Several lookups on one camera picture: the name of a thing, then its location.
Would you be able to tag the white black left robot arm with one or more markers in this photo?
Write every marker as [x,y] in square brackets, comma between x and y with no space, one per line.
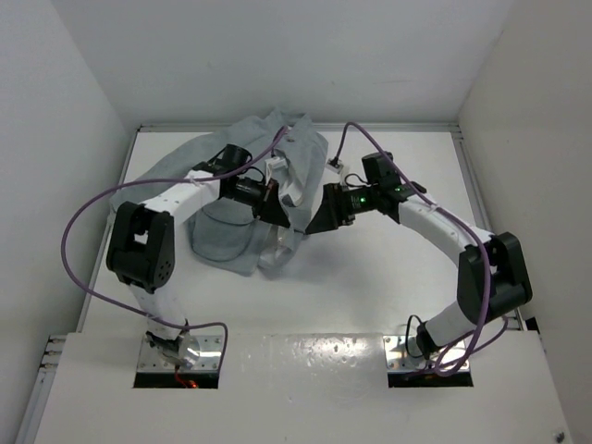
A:
[141,250]

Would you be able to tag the grey zip jacket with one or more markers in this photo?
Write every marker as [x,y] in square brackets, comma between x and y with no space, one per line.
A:
[224,233]

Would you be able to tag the metal base plate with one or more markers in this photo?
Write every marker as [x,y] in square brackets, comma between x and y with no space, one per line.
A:
[197,354]
[399,361]

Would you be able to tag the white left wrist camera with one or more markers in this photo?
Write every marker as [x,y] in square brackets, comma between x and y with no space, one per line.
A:
[276,166]

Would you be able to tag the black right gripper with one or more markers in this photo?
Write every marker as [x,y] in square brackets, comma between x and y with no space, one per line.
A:
[334,211]

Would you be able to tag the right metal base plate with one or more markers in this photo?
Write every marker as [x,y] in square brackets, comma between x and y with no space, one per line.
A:
[399,361]

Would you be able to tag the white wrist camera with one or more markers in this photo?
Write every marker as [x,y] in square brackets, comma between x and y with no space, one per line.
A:
[276,166]
[336,166]

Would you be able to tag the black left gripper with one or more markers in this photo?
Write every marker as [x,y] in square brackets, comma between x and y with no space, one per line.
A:
[269,208]

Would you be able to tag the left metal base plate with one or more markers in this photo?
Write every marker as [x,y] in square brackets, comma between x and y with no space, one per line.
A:
[197,354]

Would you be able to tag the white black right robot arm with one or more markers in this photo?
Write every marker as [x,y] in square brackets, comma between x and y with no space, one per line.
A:
[492,276]

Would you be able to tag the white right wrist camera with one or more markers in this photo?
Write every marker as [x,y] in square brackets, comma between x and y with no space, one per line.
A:
[336,166]

